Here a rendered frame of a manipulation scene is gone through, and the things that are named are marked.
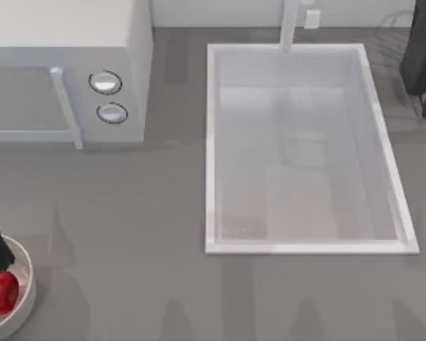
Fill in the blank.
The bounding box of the pale microwave oven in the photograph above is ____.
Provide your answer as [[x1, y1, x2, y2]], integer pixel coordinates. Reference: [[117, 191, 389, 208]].
[[0, 0, 154, 151]]

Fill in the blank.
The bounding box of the tall white tap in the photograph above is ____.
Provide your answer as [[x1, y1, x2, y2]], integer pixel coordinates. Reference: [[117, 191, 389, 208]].
[[278, 0, 302, 55]]

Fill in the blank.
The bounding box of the white sink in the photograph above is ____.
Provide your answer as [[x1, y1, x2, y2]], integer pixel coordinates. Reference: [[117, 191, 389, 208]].
[[204, 43, 421, 256]]

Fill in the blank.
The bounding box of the small round microwave knob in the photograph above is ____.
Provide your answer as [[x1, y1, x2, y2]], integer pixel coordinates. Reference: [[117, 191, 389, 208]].
[[96, 102, 130, 125]]

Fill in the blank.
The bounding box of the pale microwave door handle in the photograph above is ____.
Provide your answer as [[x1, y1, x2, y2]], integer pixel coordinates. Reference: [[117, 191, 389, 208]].
[[49, 66, 84, 151]]

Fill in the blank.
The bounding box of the white bowl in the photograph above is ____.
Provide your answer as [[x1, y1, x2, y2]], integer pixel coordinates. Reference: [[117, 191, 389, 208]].
[[0, 234, 37, 341]]

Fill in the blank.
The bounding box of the black folding stand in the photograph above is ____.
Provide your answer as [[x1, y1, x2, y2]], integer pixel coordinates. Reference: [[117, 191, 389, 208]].
[[399, 0, 426, 126]]

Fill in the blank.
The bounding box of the microwave oven door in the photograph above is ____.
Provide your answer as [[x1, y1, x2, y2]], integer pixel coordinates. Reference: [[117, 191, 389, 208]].
[[0, 65, 75, 144]]

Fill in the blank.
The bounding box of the white wall socket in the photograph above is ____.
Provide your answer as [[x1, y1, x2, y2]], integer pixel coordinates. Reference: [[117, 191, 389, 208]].
[[304, 9, 322, 30]]

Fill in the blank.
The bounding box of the large round microwave knob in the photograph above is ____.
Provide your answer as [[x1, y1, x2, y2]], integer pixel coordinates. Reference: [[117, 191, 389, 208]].
[[87, 69, 124, 96]]

